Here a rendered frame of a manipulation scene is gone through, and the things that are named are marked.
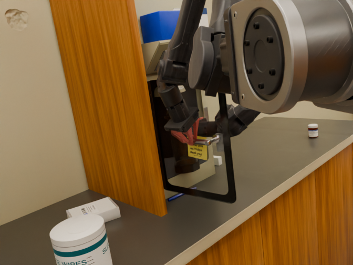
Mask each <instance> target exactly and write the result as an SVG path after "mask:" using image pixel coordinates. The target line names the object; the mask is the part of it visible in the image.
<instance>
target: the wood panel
mask: <svg viewBox="0 0 353 265"><path fill-rule="evenodd" d="M49 2H50V8H51V12H52V16H53V20H54V25H55V31H56V35H57V40H58V45H59V50H60V55H61V60H62V63H63V68H64V73H65V78H66V83H67V88H68V92H69V98H70V103H71V107H72V113H73V116H74V121H75V125H76V131H77V135H78V140H79V145H80V150H81V155H82V160H83V163H84V168H85V173H86V178H87V183H88V188H89V189H90V190H92V191H95V192H97V193H100V194H102V195H105V196H108V197H110V198H113V199H115V200H119V201H121V202H124V203H126V204H129V205H131V206H134V207H137V208H139V209H142V210H144V211H147V212H150V213H152V214H155V215H157V216H160V217H162V216H164V215H166V214H167V213H168V212H167V205H166V201H165V194H164V187H163V181H162V174H161V168H160V161H159V154H158V148H157V141H156V137H155V130H154V124H153V117H152V110H151V104H150V97H149V91H148V84H147V77H146V70H145V66H144V60H143V53H142V46H141V40H140V33H139V26H138V20H137V13H136V7H135V2H134V0H49Z"/></svg>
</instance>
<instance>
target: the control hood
mask: <svg viewBox="0 0 353 265"><path fill-rule="evenodd" d="M169 41H170V40H160V41H156V42H150V43H145V44H141V46H142V53H143V60H144V66H145V70H146V75H147V74H153V73H157V71H154V70H155V68H156V66H157V64H158V62H159V59H160V57H161V55H162V53H163V51H165V50H167V49H168V44H169Z"/></svg>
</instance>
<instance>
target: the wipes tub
mask: <svg viewBox="0 0 353 265"><path fill-rule="evenodd" d="M50 239H51V244H52V247H53V251H54V255H55V259H56V263H57V265H113V264H112V259H111V254H110V248H109V243H108V238H107V233H106V228H105V223H104V220H103V217H101V216H99V215H93V214H86V215H78V216H74V217H71V218H68V219H66V220H64V221H62V222H60V223H59V224H57V225H56V226H55V227H53V228H52V230H51V232H50Z"/></svg>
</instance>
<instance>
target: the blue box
mask: <svg viewBox="0 0 353 265"><path fill-rule="evenodd" d="M179 13H180V11H157V12H153V13H150V14H146V15H143V16H140V22H141V29H142V36H143V42H144V44H145V43H150V42H156V41H160V40H170V39H171V38H172V36H173V34H174V31H175V28H176V25H177V21H178V17H179Z"/></svg>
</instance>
